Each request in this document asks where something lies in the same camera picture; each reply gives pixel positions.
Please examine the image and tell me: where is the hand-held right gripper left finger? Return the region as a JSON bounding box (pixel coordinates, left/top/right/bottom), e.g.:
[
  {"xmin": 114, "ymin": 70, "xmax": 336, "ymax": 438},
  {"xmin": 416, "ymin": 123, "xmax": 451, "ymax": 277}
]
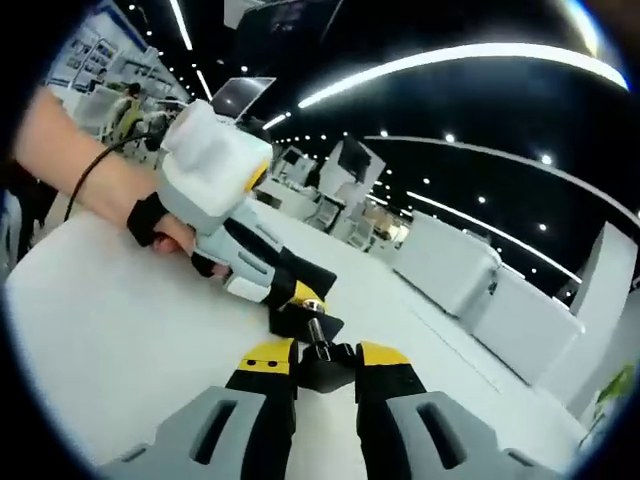
[{"xmin": 99, "ymin": 337, "xmax": 299, "ymax": 480}]

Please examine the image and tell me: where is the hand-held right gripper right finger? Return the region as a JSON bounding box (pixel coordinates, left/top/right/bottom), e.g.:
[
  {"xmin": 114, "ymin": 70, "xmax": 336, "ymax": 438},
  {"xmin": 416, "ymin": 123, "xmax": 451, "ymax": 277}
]
[{"xmin": 353, "ymin": 341, "xmax": 566, "ymax": 480}]

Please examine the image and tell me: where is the black clamp with screw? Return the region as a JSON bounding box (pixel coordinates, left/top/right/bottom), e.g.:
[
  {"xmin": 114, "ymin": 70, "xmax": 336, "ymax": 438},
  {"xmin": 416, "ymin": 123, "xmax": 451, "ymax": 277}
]
[{"xmin": 298, "ymin": 297, "xmax": 358, "ymax": 395}]

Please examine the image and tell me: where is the white desk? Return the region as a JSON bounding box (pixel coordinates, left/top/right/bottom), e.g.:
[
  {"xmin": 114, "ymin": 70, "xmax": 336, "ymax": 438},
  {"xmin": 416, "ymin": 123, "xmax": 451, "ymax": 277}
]
[{"xmin": 4, "ymin": 197, "xmax": 596, "ymax": 480}]

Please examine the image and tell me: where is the person's left hand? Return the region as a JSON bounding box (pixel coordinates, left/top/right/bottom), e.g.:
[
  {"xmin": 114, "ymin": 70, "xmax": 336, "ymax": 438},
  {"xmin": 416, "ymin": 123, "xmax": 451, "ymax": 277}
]
[{"xmin": 125, "ymin": 192, "xmax": 234, "ymax": 280}]

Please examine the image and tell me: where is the white office chair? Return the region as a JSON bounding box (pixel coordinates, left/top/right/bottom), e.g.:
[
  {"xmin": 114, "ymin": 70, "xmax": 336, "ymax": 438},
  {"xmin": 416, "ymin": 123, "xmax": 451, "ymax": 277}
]
[{"xmin": 349, "ymin": 219, "xmax": 375, "ymax": 250}]

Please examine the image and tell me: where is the silver laptop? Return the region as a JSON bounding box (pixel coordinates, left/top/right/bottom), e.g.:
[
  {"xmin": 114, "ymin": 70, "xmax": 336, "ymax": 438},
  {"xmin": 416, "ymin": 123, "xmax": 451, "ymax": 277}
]
[{"xmin": 210, "ymin": 76, "xmax": 277, "ymax": 124}]

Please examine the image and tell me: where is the white display stand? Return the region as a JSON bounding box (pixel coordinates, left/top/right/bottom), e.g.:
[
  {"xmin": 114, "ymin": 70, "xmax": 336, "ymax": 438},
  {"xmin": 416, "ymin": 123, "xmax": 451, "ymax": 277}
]
[{"xmin": 319, "ymin": 137, "xmax": 387, "ymax": 211}]

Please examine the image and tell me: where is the white plastic storage box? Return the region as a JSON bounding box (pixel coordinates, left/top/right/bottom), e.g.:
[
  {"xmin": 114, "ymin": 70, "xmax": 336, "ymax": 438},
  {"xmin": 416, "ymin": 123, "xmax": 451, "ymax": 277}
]
[
  {"xmin": 392, "ymin": 210, "xmax": 503, "ymax": 317},
  {"xmin": 472, "ymin": 267, "xmax": 587, "ymax": 389}
]

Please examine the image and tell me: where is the dark hanging monitor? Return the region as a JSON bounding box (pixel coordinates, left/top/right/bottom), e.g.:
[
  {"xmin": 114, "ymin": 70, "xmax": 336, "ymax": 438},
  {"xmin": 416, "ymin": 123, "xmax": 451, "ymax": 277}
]
[{"xmin": 234, "ymin": 0, "xmax": 346, "ymax": 69}]

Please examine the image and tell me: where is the potted green plant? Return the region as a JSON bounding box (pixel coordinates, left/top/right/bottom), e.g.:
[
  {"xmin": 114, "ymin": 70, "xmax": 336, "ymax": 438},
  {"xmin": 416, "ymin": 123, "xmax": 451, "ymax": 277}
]
[{"xmin": 579, "ymin": 362, "xmax": 636, "ymax": 446}]

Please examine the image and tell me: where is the white square pillar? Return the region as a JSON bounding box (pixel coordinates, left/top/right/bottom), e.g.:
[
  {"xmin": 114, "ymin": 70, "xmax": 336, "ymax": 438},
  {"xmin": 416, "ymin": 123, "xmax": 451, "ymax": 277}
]
[{"xmin": 569, "ymin": 219, "xmax": 636, "ymax": 321}]

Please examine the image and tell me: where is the long curved ceiling light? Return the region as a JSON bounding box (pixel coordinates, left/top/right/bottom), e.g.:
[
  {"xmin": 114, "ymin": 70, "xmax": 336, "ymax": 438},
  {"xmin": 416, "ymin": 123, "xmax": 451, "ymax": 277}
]
[{"xmin": 297, "ymin": 42, "xmax": 630, "ymax": 110}]

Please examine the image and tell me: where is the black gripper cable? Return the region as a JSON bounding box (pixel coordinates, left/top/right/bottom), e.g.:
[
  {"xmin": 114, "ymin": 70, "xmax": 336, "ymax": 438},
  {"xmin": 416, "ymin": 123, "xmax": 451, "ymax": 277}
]
[{"xmin": 62, "ymin": 132, "xmax": 166, "ymax": 221}]

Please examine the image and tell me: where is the blue white wall poster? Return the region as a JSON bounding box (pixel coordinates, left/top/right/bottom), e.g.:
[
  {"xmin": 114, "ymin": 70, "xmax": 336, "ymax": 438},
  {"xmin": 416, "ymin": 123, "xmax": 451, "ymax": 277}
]
[{"xmin": 47, "ymin": 12, "xmax": 151, "ymax": 101}]

